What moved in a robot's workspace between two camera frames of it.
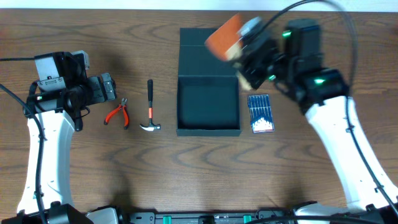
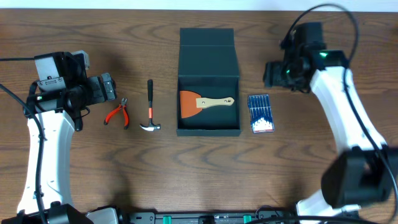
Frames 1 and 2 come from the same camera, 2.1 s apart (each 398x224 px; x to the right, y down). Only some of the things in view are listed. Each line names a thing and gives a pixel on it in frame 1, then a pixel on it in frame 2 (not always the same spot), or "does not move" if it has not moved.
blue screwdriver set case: [262, 120] does not move
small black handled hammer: [152, 126] does not move
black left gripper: [106, 89] does not move
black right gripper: [252, 70] → [272, 76]
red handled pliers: [126, 118] does not move
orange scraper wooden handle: [225, 43] → [192, 104]
